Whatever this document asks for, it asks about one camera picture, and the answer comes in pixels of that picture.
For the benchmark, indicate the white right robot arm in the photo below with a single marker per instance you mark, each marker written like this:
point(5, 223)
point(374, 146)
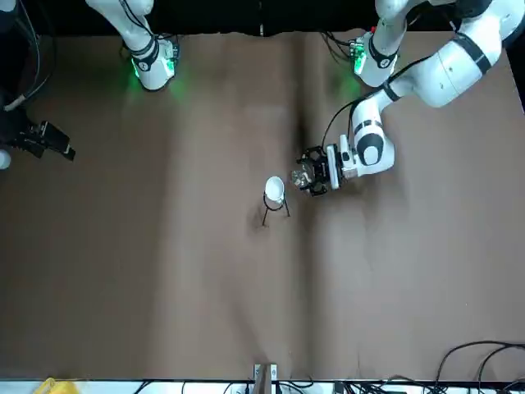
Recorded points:
point(152, 61)

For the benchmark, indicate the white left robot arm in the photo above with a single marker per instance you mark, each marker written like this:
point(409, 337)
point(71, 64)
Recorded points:
point(451, 70)

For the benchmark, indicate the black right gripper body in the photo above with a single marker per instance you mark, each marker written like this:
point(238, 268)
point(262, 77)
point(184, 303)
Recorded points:
point(53, 132)

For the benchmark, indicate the black metal tripod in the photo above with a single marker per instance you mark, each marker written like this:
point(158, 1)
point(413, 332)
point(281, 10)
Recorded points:
point(265, 217)

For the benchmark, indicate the white porcelain crucible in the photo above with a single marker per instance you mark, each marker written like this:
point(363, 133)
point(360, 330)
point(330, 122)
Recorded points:
point(274, 188)

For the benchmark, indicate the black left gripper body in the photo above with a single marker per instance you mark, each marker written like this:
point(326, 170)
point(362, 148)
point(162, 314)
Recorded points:
point(321, 170)

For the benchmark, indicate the aluminium profile post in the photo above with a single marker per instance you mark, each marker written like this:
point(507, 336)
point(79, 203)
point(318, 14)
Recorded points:
point(264, 377)

